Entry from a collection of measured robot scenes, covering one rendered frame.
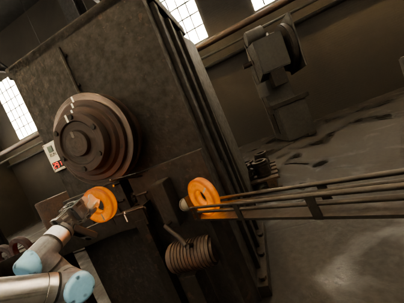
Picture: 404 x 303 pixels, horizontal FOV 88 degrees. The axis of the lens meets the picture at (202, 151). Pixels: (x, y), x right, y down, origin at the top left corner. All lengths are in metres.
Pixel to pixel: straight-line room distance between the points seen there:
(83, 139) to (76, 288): 0.62
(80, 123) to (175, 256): 0.73
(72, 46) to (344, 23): 7.06
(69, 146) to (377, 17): 7.73
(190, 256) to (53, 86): 1.21
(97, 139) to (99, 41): 0.56
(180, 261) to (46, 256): 0.47
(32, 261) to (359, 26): 7.80
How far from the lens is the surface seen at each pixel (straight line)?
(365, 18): 7.88
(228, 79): 7.10
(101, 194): 1.00
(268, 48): 5.10
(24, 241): 1.86
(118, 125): 1.07
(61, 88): 1.51
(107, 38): 1.34
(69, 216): 0.93
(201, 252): 0.94
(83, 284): 0.74
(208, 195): 0.81
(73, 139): 1.14
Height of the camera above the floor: 0.95
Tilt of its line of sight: 5 degrees down
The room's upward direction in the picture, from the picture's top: 22 degrees counter-clockwise
